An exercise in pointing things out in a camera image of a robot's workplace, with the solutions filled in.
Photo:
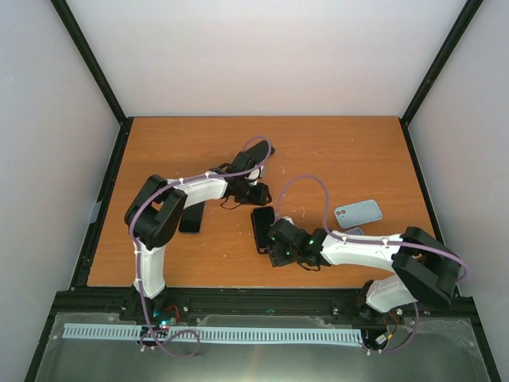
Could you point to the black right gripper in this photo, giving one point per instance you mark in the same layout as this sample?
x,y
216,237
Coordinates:
x,y
277,258

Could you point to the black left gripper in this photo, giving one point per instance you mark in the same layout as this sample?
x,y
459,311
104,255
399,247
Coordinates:
x,y
259,196

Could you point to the black phone case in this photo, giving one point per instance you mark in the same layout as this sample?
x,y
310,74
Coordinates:
x,y
262,250

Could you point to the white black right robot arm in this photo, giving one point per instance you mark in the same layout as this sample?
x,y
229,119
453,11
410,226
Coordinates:
x,y
422,268

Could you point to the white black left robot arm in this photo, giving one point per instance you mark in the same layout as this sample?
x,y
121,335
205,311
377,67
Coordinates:
x,y
153,216

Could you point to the black phone on table top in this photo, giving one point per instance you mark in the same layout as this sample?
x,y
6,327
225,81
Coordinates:
x,y
258,152

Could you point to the blue phone black screen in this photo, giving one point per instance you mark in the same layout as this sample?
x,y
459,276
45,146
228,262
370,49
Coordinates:
x,y
191,219

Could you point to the lavender phone case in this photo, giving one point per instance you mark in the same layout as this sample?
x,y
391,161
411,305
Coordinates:
x,y
354,231

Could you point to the light blue phone case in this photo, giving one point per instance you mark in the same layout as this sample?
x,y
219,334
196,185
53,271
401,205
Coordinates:
x,y
359,213

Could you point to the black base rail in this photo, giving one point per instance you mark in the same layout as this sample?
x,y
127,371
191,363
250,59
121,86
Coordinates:
x,y
189,305

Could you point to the light blue cable duct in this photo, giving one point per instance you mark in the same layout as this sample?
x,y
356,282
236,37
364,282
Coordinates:
x,y
216,335

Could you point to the black left frame post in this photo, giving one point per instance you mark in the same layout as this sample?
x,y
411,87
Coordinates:
x,y
65,14

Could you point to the black frame post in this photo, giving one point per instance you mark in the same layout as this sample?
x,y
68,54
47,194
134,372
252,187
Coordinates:
x,y
65,14
456,32

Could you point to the black right frame post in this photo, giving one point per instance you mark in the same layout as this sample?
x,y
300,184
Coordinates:
x,y
456,32

